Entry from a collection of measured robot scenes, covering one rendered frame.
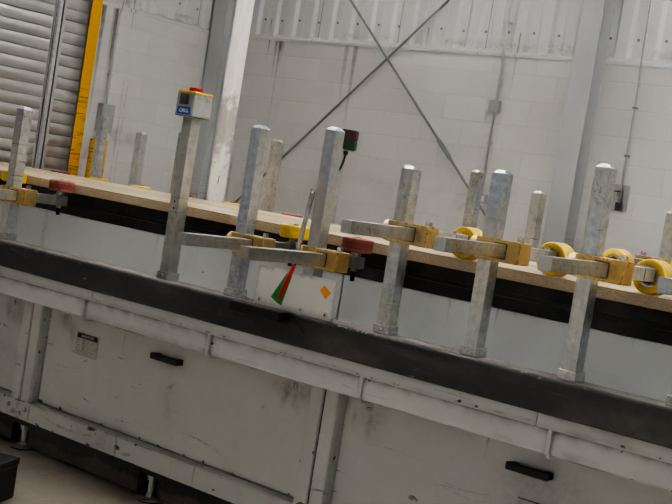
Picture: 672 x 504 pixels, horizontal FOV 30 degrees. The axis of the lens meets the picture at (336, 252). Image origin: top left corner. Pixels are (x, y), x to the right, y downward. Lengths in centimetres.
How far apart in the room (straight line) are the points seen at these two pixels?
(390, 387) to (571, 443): 49
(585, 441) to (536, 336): 37
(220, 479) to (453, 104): 830
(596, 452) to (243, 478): 126
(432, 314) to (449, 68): 864
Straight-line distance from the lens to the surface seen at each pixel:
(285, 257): 296
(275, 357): 322
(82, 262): 370
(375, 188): 1202
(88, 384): 409
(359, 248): 315
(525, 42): 1134
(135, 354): 392
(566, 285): 296
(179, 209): 346
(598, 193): 270
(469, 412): 287
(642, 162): 1062
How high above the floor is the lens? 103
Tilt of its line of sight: 3 degrees down
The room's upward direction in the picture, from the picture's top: 9 degrees clockwise
